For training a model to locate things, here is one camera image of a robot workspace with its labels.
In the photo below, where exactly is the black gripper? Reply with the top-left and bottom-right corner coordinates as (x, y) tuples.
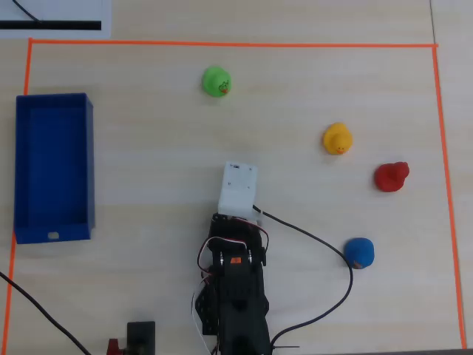
(208, 212), (270, 267)

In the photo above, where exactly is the red rubber duck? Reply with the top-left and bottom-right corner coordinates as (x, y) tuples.
(373, 161), (410, 193)

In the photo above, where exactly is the blue rubber duck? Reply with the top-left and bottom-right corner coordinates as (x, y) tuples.
(344, 237), (376, 271)

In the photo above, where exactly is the yellow rubber duck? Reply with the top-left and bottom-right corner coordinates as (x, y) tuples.
(323, 122), (353, 156)

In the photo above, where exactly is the green rubber duck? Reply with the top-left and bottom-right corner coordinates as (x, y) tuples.
(201, 65), (233, 98)

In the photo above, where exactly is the blue plastic box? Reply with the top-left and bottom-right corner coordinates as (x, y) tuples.
(13, 92), (96, 245)

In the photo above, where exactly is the orange tape strip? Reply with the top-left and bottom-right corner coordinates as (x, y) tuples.
(28, 38), (440, 49)
(432, 44), (467, 351)
(1, 38), (34, 355)

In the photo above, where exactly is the white paper with black bar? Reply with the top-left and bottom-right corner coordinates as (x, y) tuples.
(0, 0), (112, 39)

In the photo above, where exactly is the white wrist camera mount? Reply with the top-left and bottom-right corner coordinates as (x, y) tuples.
(217, 160), (265, 226)

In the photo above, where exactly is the black camera stand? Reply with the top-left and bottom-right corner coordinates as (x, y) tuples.
(126, 320), (157, 355)

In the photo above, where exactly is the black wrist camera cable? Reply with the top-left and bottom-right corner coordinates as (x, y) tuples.
(252, 204), (355, 348)

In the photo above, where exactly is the thick black cable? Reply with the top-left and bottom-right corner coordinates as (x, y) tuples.
(0, 271), (92, 355)

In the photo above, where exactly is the thin black cable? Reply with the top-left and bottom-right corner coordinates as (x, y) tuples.
(12, 0), (44, 25)

